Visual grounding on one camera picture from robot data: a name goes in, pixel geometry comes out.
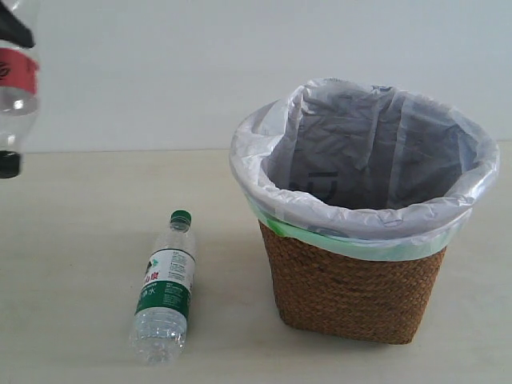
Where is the red label cola bottle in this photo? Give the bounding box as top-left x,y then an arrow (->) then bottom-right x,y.
0,0 -> 42,179

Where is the green label water bottle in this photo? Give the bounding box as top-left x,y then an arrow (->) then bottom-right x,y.
130,210 -> 197,364

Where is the white plastic bin liner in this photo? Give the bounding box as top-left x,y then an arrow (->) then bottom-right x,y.
230,78 -> 500,262

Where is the woven brown wicker basket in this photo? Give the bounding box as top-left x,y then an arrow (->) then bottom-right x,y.
259,223 -> 445,345

